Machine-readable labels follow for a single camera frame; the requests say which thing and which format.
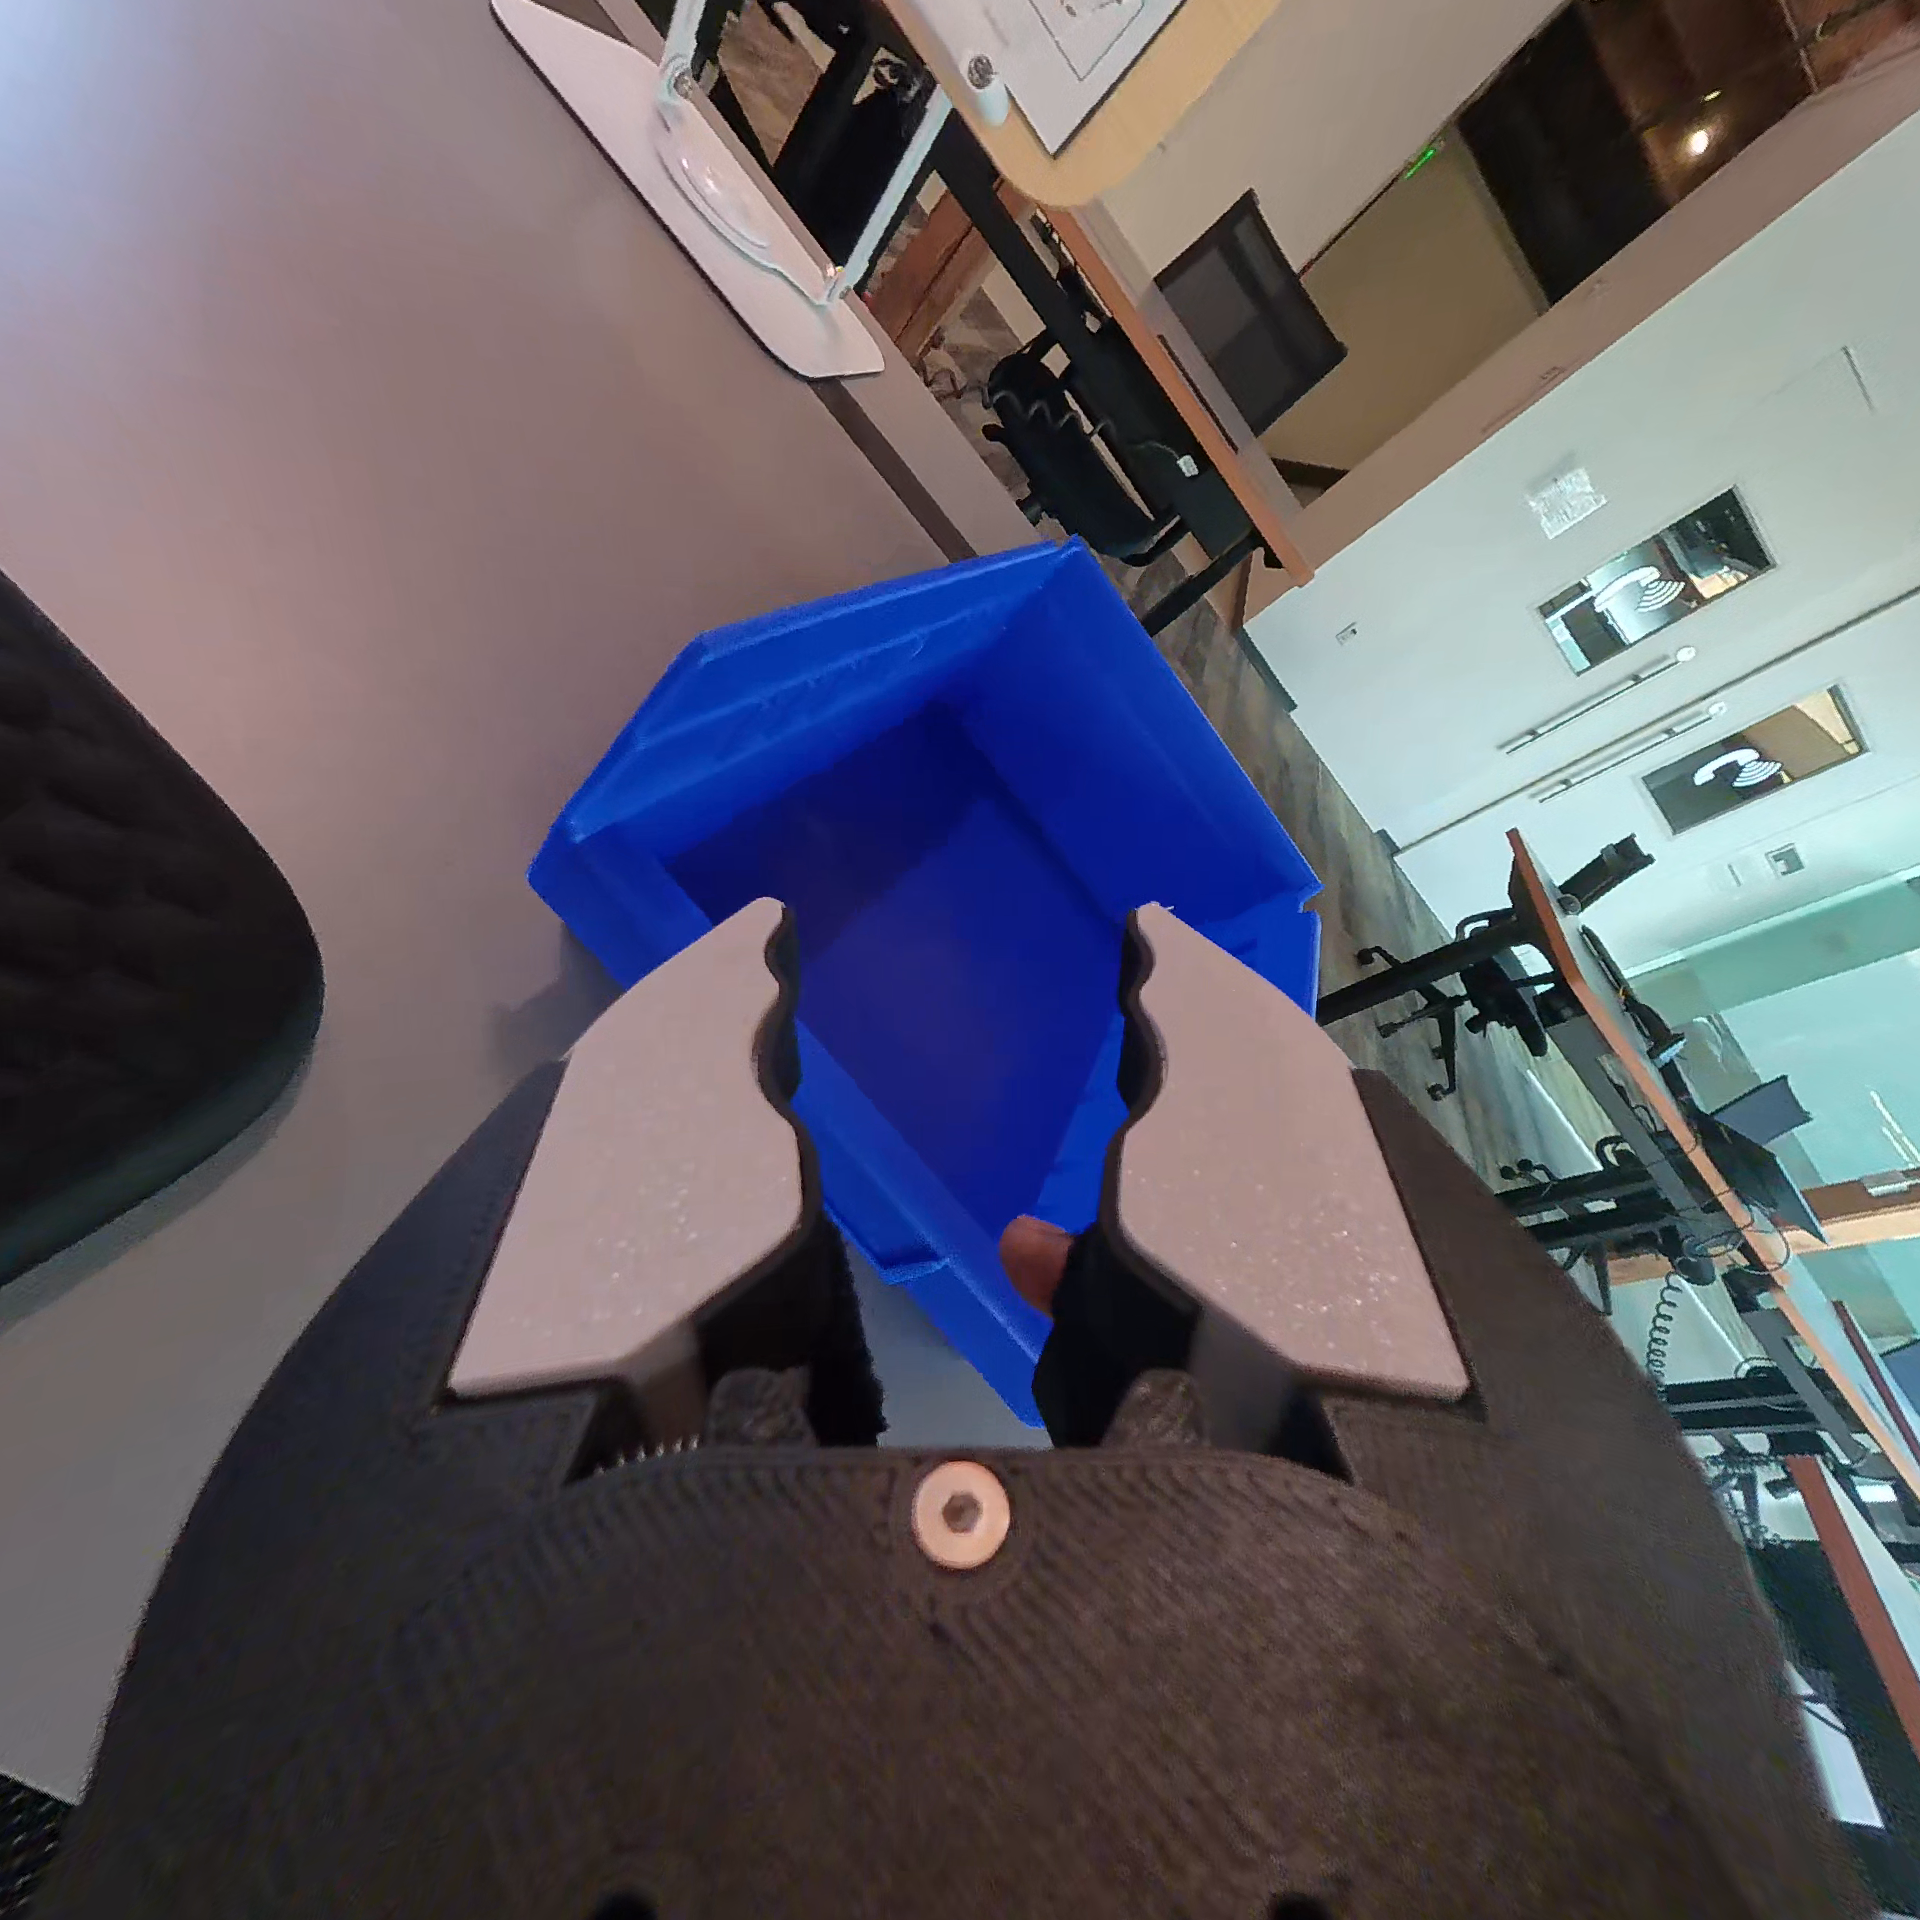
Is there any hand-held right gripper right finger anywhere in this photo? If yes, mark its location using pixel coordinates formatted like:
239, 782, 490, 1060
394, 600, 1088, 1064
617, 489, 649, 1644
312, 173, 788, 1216
1100, 901, 1469, 1457

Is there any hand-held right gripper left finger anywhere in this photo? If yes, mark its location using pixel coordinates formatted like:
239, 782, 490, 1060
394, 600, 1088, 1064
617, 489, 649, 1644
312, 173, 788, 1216
444, 898, 822, 1443

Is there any blue plastic bin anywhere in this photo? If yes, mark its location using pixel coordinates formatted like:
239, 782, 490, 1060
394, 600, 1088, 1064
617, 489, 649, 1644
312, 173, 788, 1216
526, 538, 1325, 1430

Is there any person's right hand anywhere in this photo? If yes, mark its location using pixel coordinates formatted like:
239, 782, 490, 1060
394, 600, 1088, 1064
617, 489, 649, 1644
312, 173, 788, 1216
1000, 1212, 1075, 1312

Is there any wooden top office desk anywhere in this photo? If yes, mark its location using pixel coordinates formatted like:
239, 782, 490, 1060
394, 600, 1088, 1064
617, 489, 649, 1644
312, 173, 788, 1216
901, 148, 1319, 631
1319, 826, 1831, 1306
1667, 1302, 1920, 1742

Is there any black laptop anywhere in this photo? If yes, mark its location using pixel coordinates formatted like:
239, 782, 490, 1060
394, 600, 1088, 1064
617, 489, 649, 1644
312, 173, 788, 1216
1705, 1074, 1832, 1247

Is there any black honeycomb seat cushion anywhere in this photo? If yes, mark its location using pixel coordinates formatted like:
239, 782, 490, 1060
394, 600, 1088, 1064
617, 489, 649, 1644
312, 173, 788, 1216
0, 568, 322, 1283

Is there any white door with window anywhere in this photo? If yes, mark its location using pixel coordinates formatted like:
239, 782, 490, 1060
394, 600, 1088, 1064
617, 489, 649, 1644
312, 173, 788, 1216
1394, 658, 1920, 901
1246, 351, 1891, 754

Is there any instruction sign on white stand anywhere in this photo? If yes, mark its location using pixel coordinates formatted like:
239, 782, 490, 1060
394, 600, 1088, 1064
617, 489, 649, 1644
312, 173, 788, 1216
490, 0, 1282, 378

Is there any printed instruction sheet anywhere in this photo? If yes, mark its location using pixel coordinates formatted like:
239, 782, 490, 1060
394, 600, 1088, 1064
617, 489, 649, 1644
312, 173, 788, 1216
982, 0, 1188, 152

